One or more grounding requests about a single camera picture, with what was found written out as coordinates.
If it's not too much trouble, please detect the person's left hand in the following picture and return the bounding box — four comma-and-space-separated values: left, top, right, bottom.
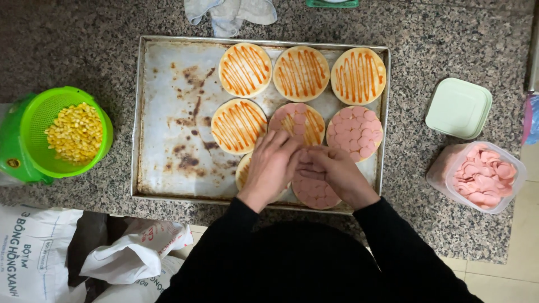
237, 130, 305, 213

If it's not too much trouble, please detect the person's black sweater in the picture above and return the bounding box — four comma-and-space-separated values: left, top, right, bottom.
156, 197, 485, 303

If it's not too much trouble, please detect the metal appliance edge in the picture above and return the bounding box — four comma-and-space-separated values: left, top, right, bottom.
527, 0, 539, 94

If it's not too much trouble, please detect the dark plastic bag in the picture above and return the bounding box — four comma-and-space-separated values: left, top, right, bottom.
67, 210, 129, 303

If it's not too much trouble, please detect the pink and blue plastic bag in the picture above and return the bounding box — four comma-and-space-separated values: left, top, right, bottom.
521, 93, 539, 146

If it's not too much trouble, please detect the clear plastic container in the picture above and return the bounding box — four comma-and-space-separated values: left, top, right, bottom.
426, 141, 528, 214

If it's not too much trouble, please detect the mint green square container lid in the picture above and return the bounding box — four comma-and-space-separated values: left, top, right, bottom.
425, 77, 493, 140

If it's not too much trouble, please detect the heap of pink sausage slices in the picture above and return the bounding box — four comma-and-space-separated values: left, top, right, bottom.
453, 145, 518, 208

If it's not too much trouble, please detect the grey cloth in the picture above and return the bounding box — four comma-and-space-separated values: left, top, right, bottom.
184, 0, 278, 38

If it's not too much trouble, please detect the sauce-striped mini pizza base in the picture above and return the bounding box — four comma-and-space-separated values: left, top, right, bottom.
211, 98, 268, 155
235, 151, 291, 203
218, 42, 273, 98
273, 45, 331, 103
330, 47, 387, 106

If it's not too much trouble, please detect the sausage-topped mini pizza base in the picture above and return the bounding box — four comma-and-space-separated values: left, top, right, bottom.
326, 105, 384, 163
268, 102, 326, 148
291, 170, 342, 210

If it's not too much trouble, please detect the heap of yellow corn kernels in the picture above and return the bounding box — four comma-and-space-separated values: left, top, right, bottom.
44, 102, 104, 165

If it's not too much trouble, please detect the dark green plastic basin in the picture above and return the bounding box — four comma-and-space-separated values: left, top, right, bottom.
0, 93, 55, 185

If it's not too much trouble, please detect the handful of pink sausage slices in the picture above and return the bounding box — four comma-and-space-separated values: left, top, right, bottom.
298, 148, 324, 172

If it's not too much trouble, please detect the light green plastic colander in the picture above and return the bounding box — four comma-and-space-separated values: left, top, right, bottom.
20, 86, 113, 179

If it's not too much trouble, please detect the green plastic object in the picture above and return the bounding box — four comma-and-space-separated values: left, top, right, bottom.
306, 0, 360, 8

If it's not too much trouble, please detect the white crumpled plastic bag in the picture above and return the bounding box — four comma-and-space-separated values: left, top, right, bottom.
79, 218, 194, 291

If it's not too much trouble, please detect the white printed flour sack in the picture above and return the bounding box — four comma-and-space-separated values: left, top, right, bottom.
0, 205, 85, 303
93, 256, 186, 303

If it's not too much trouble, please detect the stained metal baking tray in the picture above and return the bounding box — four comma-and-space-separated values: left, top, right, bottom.
131, 35, 391, 215

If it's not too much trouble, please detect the person's right hand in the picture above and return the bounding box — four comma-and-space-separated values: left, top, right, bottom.
296, 145, 382, 211

